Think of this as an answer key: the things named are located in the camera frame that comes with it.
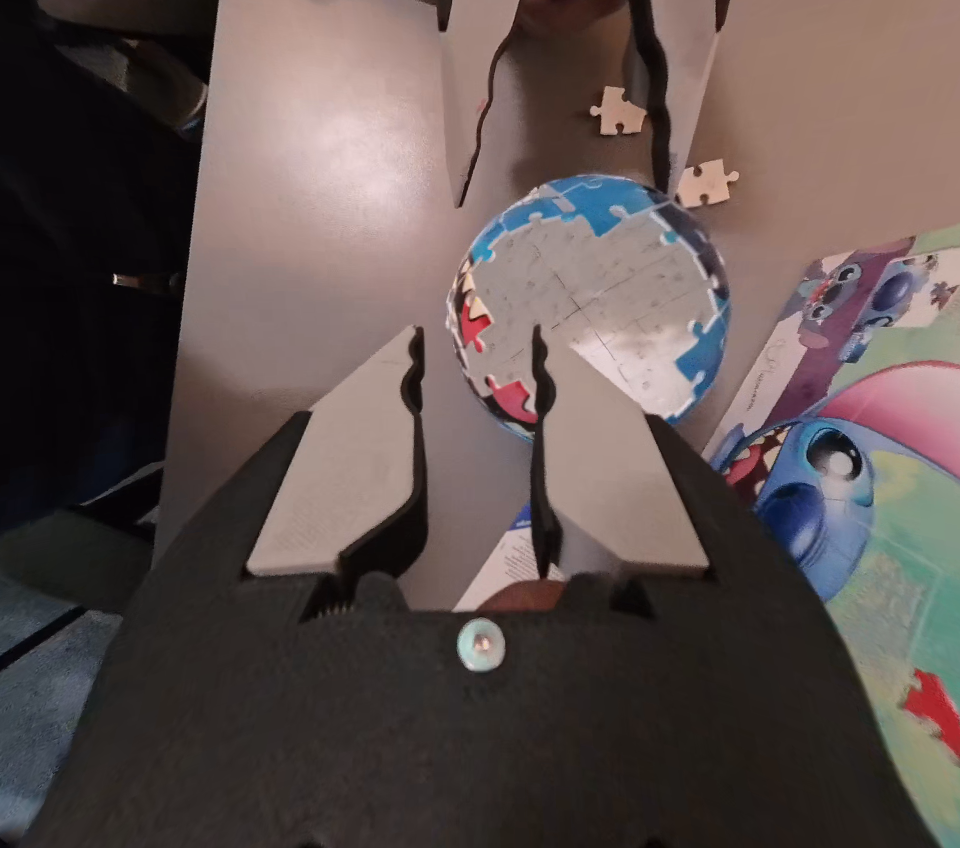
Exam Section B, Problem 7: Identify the person's right hand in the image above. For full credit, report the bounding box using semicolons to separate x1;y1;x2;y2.
480;581;568;614

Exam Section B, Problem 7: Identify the cartoon printed puzzle box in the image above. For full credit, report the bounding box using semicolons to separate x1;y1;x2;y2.
703;225;960;843

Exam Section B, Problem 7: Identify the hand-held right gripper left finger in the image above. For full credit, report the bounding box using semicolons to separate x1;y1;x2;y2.
244;324;430;580

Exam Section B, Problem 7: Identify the white instruction leaflet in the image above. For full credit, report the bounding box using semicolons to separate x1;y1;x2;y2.
452;499;575;614

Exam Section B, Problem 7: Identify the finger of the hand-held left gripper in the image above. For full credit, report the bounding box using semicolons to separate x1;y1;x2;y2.
626;0;723;198
437;0;543;211

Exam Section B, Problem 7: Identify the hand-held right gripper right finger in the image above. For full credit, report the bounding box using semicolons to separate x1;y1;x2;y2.
528;324;711;582

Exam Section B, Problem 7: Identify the blue puzzle ball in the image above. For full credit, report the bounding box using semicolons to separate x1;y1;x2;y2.
446;173;731;445

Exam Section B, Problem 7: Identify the white puzzle piece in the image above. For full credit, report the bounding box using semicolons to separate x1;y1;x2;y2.
588;85;648;138
675;159;741;210

